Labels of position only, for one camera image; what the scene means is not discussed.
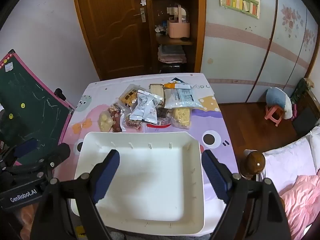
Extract white plastic tray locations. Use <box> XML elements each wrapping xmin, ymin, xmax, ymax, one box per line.
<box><xmin>75</xmin><ymin>132</ymin><xmax>204</xmax><ymax>236</ymax></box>

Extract yellow puff snack bag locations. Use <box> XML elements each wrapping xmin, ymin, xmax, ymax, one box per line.
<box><xmin>98</xmin><ymin>111</ymin><xmax>114</xmax><ymax>132</ymax></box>

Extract nut mix snack packet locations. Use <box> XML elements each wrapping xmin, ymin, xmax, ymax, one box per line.
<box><xmin>125</xmin><ymin>114</ymin><xmax>142</xmax><ymax>130</ymax></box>

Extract brown chocolate snack packet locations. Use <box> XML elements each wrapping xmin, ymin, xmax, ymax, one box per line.
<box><xmin>108</xmin><ymin>103</ymin><xmax>126</xmax><ymax>133</ymax></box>

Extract yellow cracker snack bag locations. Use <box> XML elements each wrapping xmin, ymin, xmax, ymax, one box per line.
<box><xmin>171</xmin><ymin>107</ymin><xmax>191</xmax><ymax>129</ymax></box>

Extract dark snack packet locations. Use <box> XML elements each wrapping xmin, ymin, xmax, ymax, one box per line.
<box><xmin>156</xmin><ymin>107</ymin><xmax>171</xmax><ymax>126</ymax></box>

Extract silver snack packet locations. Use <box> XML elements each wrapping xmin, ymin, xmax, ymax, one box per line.
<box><xmin>129</xmin><ymin>90</ymin><xmax>163</xmax><ymax>124</ymax></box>

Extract orange biscuit snack bag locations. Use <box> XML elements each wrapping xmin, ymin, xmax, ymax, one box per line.
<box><xmin>119</xmin><ymin>84</ymin><xmax>140</xmax><ymax>107</ymax></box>

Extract large white blue snack bag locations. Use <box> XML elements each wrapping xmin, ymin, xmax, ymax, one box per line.
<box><xmin>164</xmin><ymin>88</ymin><xmax>203</xmax><ymax>109</ymax></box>

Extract orange white snack bar packet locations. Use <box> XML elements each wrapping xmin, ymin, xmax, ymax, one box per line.
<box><xmin>163</xmin><ymin>77</ymin><xmax>191</xmax><ymax>89</ymax></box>

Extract beige wafer cracker pack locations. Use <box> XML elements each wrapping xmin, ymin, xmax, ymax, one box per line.
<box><xmin>149</xmin><ymin>83</ymin><xmax>165</xmax><ymax>106</ymax></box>

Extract wooden bedpost knob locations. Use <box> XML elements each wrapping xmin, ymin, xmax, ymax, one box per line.
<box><xmin>242</xmin><ymin>149</ymin><xmax>266</xmax><ymax>178</ymax></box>

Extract white bed pillow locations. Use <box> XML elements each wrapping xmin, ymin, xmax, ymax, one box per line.
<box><xmin>259</xmin><ymin>126</ymin><xmax>319</xmax><ymax>195</ymax></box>

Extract cartoon printed tablecloth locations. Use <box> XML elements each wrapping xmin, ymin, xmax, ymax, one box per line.
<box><xmin>54</xmin><ymin>73</ymin><xmax>238</xmax><ymax>237</ymax></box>

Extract pink blanket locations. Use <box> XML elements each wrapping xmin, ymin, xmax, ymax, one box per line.
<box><xmin>281</xmin><ymin>174</ymin><xmax>319</xmax><ymax>239</ymax></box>

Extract pink plastic stool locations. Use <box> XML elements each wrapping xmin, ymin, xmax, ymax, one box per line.
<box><xmin>265</xmin><ymin>105</ymin><xmax>284</xmax><ymax>127</ymax></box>

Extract folded cloth stack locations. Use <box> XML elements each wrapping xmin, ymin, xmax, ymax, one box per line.
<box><xmin>158</xmin><ymin>44</ymin><xmax>187</xmax><ymax>64</ymax></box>

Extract pink basket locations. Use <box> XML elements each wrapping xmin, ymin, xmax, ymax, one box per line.
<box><xmin>168</xmin><ymin>5</ymin><xmax>190</xmax><ymax>39</ymax></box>

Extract brown wooden door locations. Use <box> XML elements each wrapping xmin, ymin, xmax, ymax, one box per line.
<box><xmin>74</xmin><ymin>0</ymin><xmax>152</xmax><ymax>80</ymax></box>

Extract wooden corner shelf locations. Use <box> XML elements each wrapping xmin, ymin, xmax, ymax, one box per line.
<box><xmin>147</xmin><ymin>0</ymin><xmax>206</xmax><ymax>73</ymax></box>

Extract green chalkboard pink frame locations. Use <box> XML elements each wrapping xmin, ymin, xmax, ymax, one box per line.
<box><xmin>0</xmin><ymin>49</ymin><xmax>75</xmax><ymax>167</ymax></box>

